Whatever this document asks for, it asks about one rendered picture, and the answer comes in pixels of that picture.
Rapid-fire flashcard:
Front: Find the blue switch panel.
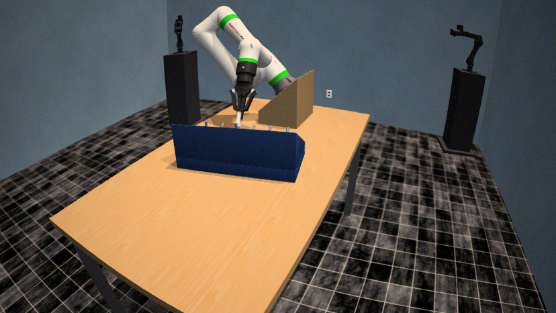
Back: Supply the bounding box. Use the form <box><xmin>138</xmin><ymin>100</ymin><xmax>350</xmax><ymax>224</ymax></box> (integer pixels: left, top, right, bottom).
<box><xmin>171</xmin><ymin>121</ymin><xmax>306</xmax><ymax>183</ymax></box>

